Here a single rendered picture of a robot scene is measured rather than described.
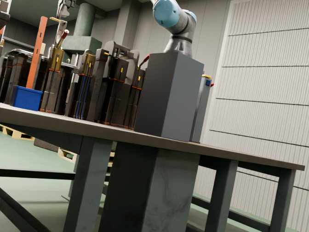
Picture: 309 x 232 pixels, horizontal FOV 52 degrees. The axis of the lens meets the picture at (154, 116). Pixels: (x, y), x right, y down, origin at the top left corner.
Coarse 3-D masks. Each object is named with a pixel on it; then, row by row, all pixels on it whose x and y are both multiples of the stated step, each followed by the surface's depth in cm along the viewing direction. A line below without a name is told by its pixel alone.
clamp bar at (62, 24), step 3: (60, 21) 173; (63, 21) 173; (60, 24) 173; (63, 24) 173; (66, 24) 175; (60, 27) 173; (63, 27) 174; (57, 30) 174; (60, 30) 174; (63, 30) 174; (57, 33) 173; (60, 33) 174; (57, 36) 174; (60, 36) 174; (57, 39) 174; (54, 42) 175; (57, 42) 174; (54, 45) 174; (60, 45) 175
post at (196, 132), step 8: (208, 80) 211; (200, 88) 210; (208, 88) 212; (200, 96) 209; (208, 96) 212; (200, 104) 209; (200, 112) 210; (200, 120) 210; (192, 128) 209; (200, 128) 211; (192, 136) 208
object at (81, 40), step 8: (80, 8) 597; (88, 8) 594; (80, 16) 594; (88, 16) 595; (80, 24) 592; (88, 24) 596; (80, 32) 591; (88, 32) 598; (64, 40) 605; (72, 40) 594; (80, 40) 583; (88, 40) 573; (96, 40) 583; (64, 48) 602; (72, 48) 591; (80, 48) 580; (88, 48) 571; (96, 48) 586; (64, 56) 611; (72, 80) 599; (40, 144) 580; (48, 144) 570
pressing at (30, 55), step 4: (8, 52) 180; (12, 52) 183; (16, 52) 180; (20, 52) 177; (24, 52) 170; (28, 52) 171; (28, 56) 185; (44, 60) 188; (64, 64) 182; (68, 64) 184; (72, 68) 196; (76, 68) 187; (72, 72) 208; (76, 72) 208
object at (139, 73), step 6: (138, 72) 195; (138, 78) 194; (138, 84) 195; (132, 90) 194; (138, 90) 197; (132, 96) 195; (132, 102) 195; (126, 108) 194; (132, 108) 194; (126, 114) 193; (132, 114) 195; (126, 120) 193; (132, 120) 196; (126, 126) 194; (132, 126) 196
